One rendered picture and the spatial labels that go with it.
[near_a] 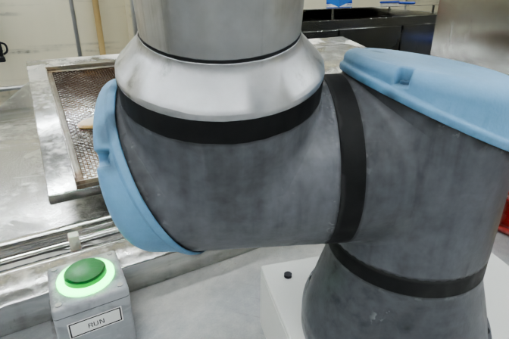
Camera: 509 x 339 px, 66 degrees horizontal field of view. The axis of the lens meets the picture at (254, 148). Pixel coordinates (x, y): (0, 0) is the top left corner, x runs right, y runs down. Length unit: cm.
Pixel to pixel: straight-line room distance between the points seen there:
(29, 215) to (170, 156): 57
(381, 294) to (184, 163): 17
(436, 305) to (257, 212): 14
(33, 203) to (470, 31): 112
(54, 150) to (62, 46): 350
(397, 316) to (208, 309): 26
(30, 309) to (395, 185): 41
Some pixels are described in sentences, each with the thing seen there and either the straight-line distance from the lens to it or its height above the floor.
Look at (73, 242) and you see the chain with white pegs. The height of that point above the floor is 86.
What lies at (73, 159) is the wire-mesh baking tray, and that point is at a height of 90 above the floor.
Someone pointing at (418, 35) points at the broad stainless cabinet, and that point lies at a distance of 342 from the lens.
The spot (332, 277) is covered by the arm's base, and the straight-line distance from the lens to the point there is 32.
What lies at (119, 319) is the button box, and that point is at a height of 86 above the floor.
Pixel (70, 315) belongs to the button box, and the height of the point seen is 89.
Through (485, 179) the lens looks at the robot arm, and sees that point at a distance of 26.
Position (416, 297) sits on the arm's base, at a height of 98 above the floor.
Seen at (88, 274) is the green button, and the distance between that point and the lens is 44.
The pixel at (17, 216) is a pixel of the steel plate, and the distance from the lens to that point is 76.
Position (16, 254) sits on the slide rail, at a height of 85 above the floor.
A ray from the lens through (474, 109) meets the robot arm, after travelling 24.
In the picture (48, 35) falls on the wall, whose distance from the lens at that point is 422.
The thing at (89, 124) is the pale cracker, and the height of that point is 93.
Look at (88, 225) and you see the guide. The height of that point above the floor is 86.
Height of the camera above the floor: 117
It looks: 23 degrees down
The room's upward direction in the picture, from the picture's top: straight up
